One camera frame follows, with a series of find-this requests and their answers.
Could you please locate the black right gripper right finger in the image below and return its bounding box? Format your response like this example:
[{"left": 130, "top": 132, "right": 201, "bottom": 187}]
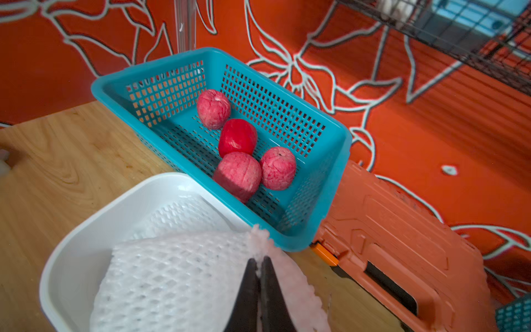
[{"left": 260, "top": 256, "right": 296, "bottom": 332}]

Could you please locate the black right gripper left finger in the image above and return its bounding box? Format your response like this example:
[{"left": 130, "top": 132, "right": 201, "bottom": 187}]
[{"left": 224, "top": 258, "right": 260, "bottom": 332}]

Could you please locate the white foam net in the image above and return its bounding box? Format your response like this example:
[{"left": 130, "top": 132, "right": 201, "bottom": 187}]
[
  {"left": 89, "top": 228, "right": 330, "bottom": 331},
  {"left": 129, "top": 194, "right": 234, "bottom": 240}
]

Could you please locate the netted apple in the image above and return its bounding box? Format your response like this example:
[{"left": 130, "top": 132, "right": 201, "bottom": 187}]
[
  {"left": 213, "top": 152, "right": 262, "bottom": 203},
  {"left": 196, "top": 89, "right": 231, "bottom": 130},
  {"left": 260, "top": 147, "right": 297, "bottom": 191}
]

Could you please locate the teal basket with netted apples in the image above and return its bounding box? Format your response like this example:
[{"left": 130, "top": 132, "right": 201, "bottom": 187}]
[{"left": 495, "top": 293, "right": 531, "bottom": 332}]

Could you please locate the orange plastic tool case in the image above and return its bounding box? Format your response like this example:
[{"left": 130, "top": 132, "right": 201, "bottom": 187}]
[{"left": 312, "top": 162, "right": 497, "bottom": 331}]

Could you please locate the white plastic tray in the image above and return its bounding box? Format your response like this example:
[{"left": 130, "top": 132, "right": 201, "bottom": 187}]
[{"left": 40, "top": 172, "right": 251, "bottom": 331}]

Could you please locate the teal empty basket left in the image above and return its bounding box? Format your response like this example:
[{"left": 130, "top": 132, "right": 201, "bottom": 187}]
[{"left": 91, "top": 48, "right": 351, "bottom": 252}]

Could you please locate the black wire wall basket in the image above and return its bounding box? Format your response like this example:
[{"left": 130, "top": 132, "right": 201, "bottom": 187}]
[{"left": 344, "top": 0, "right": 530, "bottom": 95}]

